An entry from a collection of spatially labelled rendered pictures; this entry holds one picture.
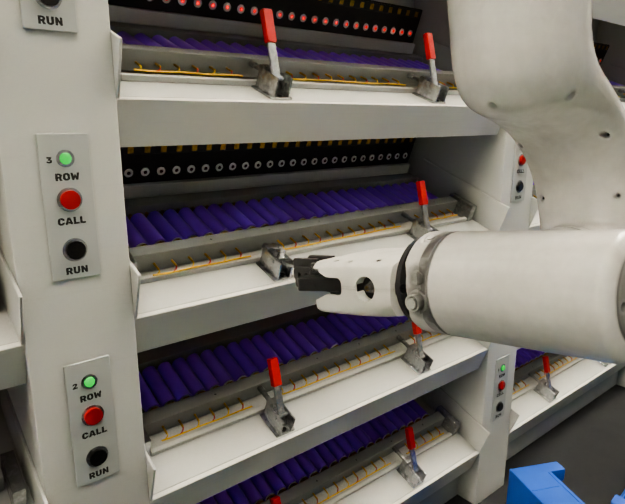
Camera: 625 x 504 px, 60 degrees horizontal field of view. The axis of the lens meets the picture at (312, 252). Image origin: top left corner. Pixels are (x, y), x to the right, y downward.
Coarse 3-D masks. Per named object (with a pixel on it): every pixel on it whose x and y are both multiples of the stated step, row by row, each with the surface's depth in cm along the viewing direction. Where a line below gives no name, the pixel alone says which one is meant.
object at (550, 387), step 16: (528, 352) 125; (544, 352) 127; (528, 368) 119; (544, 368) 115; (560, 368) 126; (576, 368) 128; (592, 368) 129; (608, 368) 131; (528, 384) 117; (544, 384) 116; (560, 384) 121; (576, 384) 122; (592, 384) 128; (512, 400) 112; (528, 400) 114; (544, 400) 115; (560, 400) 116; (512, 416) 103; (528, 416) 109; (544, 416) 115; (512, 432) 105
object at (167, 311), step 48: (144, 192) 67; (432, 192) 97; (480, 192) 89; (384, 240) 77; (144, 288) 56; (192, 288) 57; (240, 288) 59; (288, 288) 63; (144, 336) 53; (192, 336) 57
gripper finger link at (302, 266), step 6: (294, 258) 58; (300, 258) 58; (306, 258) 57; (312, 258) 56; (294, 264) 58; (300, 264) 58; (306, 264) 57; (294, 270) 57; (300, 270) 57; (306, 270) 56; (312, 270) 53; (294, 276) 58; (300, 276) 57
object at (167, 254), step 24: (336, 216) 75; (360, 216) 77; (384, 216) 80; (192, 240) 61; (216, 240) 62; (240, 240) 64; (264, 240) 67; (288, 240) 69; (144, 264) 57; (168, 264) 59
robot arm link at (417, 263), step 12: (420, 240) 43; (432, 240) 43; (420, 252) 42; (432, 252) 41; (408, 264) 43; (420, 264) 42; (408, 276) 43; (420, 276) 42; (408, 288) 43; (420, 288) 42; (408, 300) 42; (420, 300) 41; (420, 312) 42; (420, 324) 43; (432, 324) 42
